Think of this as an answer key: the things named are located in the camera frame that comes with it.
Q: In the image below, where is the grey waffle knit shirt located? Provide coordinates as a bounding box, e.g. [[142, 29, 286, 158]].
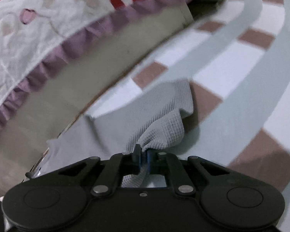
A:
[[26, 79, 194, 179]]

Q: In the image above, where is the quilted bear pattern bedspread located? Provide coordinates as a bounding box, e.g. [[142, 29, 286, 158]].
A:
[[0, 0, 199, 139]]

